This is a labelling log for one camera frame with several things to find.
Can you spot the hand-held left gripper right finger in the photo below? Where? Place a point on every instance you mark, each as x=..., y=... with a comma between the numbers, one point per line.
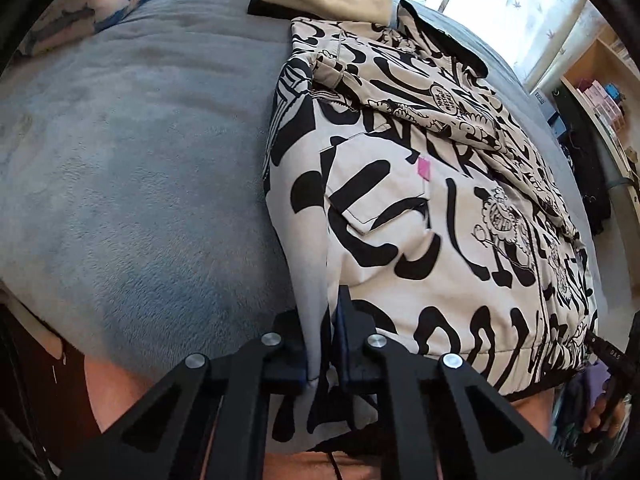
x=342, y=320

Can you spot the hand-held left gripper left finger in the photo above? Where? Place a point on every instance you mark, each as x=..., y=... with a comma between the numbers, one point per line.
x=285, y=350

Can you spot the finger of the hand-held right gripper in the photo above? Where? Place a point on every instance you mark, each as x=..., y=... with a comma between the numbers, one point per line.
x=607, y=352

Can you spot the white black printed hooded jacket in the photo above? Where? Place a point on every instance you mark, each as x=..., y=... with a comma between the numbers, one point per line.
x=425, y=240

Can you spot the person's right hand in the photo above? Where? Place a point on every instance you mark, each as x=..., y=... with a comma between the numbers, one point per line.
x=594, y=417

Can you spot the purple cloth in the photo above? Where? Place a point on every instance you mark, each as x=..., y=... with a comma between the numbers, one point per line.
x=582, y=385

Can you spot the grey-blue bed blanket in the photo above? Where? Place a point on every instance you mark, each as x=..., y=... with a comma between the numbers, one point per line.
x=150, y=160

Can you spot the blue carton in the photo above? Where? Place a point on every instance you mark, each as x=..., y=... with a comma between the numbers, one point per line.
x=555, y=116

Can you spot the small blue box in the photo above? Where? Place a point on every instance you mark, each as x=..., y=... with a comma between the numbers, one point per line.
x=612, y=92

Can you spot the stack of pink boxes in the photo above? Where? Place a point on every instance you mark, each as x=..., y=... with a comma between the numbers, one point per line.
x=592, y=91

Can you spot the white box with blue print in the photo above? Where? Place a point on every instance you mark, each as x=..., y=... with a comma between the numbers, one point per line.
x=542, y=97

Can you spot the wooden shelf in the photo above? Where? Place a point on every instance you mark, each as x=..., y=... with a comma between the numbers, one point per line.
x=590, y=60

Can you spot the white sheer curtain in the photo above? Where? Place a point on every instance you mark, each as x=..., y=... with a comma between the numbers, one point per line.
x=530, y=15

